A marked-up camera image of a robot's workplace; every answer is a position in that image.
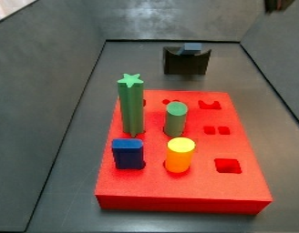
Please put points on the blue double-square slotted block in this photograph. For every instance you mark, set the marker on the blue double-square slotted block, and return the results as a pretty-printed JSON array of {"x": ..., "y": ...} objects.
[{"x": 190, "y": 49}]

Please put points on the red shape-sorter board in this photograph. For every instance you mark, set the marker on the red shape-sorter board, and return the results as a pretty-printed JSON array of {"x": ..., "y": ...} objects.
[{"x": 199, "y": 165}]

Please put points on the green cylinder peg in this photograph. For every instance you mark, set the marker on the green cylinder peg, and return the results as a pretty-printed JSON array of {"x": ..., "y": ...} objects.
[{"x": 175, "y": 118}]

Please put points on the green star-shaped peg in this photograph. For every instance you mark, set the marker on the green star-shaped peg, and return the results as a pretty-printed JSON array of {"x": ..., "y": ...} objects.
[{"x": 130, "y": 90}]

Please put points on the dark blue block peg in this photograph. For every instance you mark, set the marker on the dark blue block peg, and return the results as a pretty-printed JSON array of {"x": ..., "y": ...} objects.
[{"x": 128, "y": 153}]

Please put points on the yellow cylinder peg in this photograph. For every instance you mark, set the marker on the yellow cylinder peg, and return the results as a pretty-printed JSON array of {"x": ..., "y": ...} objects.
[{"x": 180, "y": 149}]

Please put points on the black curved holder stand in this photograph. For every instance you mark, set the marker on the black curved holder stand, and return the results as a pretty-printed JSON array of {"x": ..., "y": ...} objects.
[{"x": 184, "y": 64}]

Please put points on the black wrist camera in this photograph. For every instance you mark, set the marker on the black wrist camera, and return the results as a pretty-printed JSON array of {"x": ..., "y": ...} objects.
[{"x": 277, "y": 5}]

